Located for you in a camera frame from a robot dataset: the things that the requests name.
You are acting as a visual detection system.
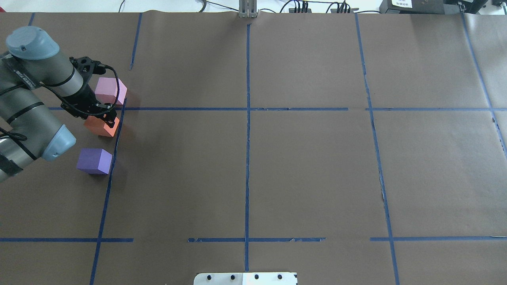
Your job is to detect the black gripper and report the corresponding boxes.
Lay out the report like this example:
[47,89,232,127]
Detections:
[61,85,116,127]

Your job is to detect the orange foam cube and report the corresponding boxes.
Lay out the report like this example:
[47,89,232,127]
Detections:
[84,116,120,137]

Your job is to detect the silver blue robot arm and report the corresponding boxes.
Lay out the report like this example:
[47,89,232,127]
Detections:
[0,26,116,181]

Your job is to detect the pink foam cube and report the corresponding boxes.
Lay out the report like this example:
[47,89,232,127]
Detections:
[94,76,128,105]

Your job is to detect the purple foam cube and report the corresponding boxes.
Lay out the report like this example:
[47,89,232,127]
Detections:
[76,148,112,175]

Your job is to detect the black box with label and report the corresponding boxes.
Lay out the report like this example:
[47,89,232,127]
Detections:
[379,0,488,15]

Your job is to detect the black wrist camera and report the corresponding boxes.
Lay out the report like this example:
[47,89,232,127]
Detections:
[69,57,106,76]

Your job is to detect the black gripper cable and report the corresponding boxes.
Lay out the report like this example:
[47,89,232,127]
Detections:
[59,63,120,119]

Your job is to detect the aluminium profile post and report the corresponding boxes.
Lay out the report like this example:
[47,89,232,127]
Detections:
[238,0,258,18]

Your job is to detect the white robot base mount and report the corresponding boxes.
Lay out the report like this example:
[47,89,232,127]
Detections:
[193,272,298,285]

